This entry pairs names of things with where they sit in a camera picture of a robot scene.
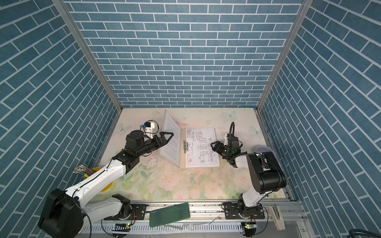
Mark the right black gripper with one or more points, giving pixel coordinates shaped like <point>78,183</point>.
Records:
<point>220,147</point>

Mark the coloured pencils bundle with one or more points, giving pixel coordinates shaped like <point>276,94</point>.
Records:
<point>83,170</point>

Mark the yellow pencil cup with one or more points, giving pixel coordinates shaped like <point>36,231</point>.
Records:
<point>101,183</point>

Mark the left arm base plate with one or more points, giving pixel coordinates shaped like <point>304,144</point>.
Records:
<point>138,211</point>

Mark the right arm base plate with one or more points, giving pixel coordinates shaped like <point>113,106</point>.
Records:
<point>240,211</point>

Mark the beige paper folder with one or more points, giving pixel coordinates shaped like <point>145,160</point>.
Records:
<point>189,148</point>

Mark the printed text sheet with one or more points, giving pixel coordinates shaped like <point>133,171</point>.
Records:
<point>171,151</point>

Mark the metal folder clip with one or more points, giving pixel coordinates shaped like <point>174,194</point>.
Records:
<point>185,146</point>

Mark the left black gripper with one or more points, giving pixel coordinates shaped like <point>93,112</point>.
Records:
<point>162,139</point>

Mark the green phone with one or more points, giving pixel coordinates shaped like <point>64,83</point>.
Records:
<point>168,215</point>

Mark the technical drawing sheet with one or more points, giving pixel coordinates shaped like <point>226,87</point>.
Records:
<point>199,153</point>

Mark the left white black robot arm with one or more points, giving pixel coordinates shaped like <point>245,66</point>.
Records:
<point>67,211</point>

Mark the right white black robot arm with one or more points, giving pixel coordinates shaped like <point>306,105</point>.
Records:
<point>266,174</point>

